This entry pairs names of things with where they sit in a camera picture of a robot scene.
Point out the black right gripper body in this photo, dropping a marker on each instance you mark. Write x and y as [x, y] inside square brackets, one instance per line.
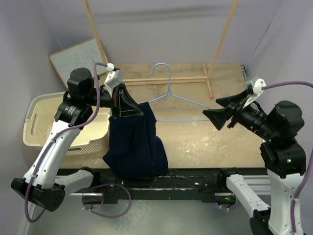
[238, 112]

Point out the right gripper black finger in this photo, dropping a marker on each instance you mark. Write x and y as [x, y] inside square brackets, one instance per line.
[225, 101]
[219, 117]

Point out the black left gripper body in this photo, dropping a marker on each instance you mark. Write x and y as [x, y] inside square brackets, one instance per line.
[115, 108]

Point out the navy blue t shirt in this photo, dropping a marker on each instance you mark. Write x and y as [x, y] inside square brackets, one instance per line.
[134, 149]

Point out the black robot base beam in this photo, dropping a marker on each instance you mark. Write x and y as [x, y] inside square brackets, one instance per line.
[200, 184]

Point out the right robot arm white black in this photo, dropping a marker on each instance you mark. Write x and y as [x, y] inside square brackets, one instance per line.
[284, 159]

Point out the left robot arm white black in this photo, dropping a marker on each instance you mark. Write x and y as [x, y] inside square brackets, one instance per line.
[79, 107]

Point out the wooden clothes rack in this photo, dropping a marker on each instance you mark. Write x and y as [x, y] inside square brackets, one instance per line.
[208, 73]

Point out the cream plastic laundry basket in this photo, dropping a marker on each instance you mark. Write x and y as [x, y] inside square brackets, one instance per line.
[93, 139]

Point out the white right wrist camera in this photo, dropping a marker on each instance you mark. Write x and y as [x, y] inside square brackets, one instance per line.
[254, 89]

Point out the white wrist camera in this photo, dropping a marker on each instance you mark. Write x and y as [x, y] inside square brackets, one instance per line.
[113, 79]
[254, 89]

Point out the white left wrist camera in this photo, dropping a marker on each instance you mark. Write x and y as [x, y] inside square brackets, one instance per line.
[113, 79]

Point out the small whiteboard wooden frame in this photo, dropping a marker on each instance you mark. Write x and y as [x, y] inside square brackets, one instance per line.
[81, 55]

